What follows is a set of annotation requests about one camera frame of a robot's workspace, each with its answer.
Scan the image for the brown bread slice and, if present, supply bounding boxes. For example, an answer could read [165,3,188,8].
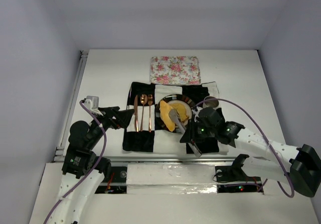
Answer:
[169,102,190,122]

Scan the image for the metal tongs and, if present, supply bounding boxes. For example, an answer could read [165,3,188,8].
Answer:
[169,109,202,158]

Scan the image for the yellow bread slice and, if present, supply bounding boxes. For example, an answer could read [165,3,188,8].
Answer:
[159,100,175,132]

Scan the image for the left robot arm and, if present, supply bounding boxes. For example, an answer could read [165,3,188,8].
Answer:
[44,101,134,223]

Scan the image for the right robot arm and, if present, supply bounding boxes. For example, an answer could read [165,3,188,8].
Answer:
[177,107,320,197]

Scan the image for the metal cup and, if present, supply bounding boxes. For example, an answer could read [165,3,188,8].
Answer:
[202,96,220,109]

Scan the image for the copper knife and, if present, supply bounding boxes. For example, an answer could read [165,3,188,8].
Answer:
[134,95,139,132]

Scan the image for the dark rimmed ceramic plate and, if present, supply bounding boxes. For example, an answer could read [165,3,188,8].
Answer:
[155,94,196,132]

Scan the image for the black white checkered cloth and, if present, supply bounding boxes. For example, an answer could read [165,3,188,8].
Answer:
[122,82,219,156]

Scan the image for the copper spoon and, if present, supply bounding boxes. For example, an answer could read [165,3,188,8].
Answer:
[139,94,147,131]

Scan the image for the copper fork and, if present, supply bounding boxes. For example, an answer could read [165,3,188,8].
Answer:
[147,94,152,133]

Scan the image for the floral rectangular tray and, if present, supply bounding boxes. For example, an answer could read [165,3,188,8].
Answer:
[149,56,201,85]

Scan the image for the white foam block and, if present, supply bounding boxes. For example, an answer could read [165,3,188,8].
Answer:
[126,164,217,194]

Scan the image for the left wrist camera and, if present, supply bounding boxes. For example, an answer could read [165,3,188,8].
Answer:
[83,95,102,115]

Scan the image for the aluminium rail left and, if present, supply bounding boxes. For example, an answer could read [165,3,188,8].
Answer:
[52,50,89,163]

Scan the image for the aluminium rail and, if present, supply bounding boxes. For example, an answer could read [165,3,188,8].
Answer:
[51,156,239,164]
[52,50,89,163]

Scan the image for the aluminium rail front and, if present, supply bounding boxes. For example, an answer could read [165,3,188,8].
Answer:
[51,156,239,164]

